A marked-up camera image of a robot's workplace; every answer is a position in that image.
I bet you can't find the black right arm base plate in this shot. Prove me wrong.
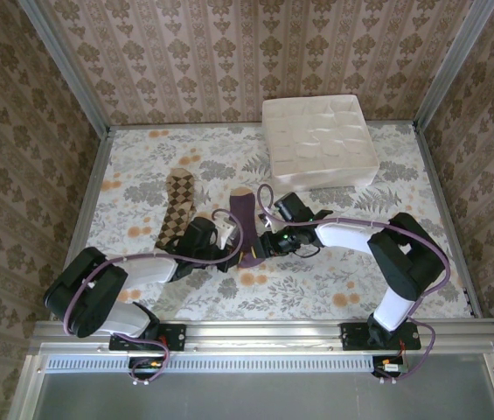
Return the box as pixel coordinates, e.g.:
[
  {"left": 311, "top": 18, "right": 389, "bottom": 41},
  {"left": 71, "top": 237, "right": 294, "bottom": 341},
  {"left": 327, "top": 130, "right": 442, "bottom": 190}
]
[{"left": 341, "top": 321, "right": 422, "bottom": 352}]

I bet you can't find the aluminium table side rail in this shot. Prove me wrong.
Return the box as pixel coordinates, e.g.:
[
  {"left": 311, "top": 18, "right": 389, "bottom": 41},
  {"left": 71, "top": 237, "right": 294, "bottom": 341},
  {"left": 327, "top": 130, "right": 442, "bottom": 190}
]
[
  {"left": 413, "top": 122, "right": 484, "bottom": 319},
  {"left": 49, "top": 129, "right": 115, "bottom": 323}
]

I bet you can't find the floral tablecloth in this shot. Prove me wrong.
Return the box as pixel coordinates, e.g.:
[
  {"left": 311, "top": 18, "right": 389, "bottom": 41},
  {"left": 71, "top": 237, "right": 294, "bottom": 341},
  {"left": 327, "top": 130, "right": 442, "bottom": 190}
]
[{"left": 60, "top": 124, "right": 475, "bottom": 323}]

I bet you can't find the brown argyle sock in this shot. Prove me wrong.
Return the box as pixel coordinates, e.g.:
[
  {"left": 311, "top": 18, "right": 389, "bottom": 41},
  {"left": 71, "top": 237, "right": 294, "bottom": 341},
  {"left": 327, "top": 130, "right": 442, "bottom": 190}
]
[{"left": 155, "top": 168, "right": 198, "bottom": 255}]

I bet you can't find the grey metal panel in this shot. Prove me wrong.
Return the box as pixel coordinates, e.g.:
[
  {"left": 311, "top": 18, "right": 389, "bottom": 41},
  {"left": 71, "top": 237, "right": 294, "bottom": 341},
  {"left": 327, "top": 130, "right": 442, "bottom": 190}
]
[{"left": 8, "top": 352, "right": 494, "bottom": 420}]

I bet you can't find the purple sock with tan toe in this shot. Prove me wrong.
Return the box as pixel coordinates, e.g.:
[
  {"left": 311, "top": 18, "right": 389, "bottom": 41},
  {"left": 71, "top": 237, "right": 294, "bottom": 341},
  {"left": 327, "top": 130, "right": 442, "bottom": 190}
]
[{"left": 228, "top": 186, "right": 266, "bottom": 269}]

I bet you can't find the long aluminium mounting rail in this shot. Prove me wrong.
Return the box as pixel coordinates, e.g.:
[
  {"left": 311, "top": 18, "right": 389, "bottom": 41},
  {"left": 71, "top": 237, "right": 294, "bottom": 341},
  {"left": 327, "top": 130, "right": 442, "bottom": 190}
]
[{"left": 27, "top": 318, "right": 494, "bottom": 356}]

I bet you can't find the aluminium frame post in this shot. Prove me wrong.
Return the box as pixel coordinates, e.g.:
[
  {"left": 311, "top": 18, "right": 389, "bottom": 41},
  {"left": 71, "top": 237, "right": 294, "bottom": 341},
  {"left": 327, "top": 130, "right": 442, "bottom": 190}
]
[
  {"left": 13, "top": 0, "right": 112, "bottom": 137},
  {"left": 414, "top": 0, "right": 494, "bottom": 130}
]

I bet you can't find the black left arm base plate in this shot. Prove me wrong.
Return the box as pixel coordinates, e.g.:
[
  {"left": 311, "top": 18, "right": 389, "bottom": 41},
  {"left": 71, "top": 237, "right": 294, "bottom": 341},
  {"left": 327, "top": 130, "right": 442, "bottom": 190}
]
[{"left": 108, "top": 322, "right": 187, "bottom": 352}]

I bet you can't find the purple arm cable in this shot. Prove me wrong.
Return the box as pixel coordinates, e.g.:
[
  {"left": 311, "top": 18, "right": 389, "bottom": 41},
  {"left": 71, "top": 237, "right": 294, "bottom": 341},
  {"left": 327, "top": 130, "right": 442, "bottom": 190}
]
[
  {"left": 63, "top": 208, "right": 243, "bottom": 387},
  {"left": 256, "top": 183, "right": 451, "bottom": 386}
]

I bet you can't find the slotted grey cable duct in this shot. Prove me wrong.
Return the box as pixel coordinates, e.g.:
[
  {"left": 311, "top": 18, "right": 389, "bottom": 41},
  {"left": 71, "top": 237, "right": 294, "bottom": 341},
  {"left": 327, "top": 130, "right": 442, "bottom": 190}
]
[{"left": 47, "top": 354, "right": 377, "bottom": 371}]

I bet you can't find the small electronics board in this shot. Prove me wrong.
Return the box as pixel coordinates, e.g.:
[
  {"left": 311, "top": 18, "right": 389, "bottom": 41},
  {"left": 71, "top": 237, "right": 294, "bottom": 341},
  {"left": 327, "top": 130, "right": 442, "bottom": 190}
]
[
  {"left": 128, "top": 356, "right": 165, "bottom": 380},
  {"left": 371, "top": 354, "right": 409, "bottom": 379}
]

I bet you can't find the white divided organizer box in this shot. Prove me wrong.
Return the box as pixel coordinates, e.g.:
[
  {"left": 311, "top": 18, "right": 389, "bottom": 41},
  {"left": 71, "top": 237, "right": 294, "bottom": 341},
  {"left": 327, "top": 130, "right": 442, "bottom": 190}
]
[{"left": 261, "top": 92, "right": 379, "bottom": 193}]

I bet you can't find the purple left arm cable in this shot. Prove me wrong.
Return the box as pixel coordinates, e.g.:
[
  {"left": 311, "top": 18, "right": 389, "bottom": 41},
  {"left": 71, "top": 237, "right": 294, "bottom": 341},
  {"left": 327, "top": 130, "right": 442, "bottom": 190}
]
[{"left": 63, "top": 208, "right": 243, "bottom": 387}]

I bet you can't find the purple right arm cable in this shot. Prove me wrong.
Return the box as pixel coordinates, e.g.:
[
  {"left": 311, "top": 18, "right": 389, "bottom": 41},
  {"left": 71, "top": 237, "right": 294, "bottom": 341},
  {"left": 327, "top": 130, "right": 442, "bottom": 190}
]
[{"left": 256, "top": 183, "right": 451, "bottom": 386}]

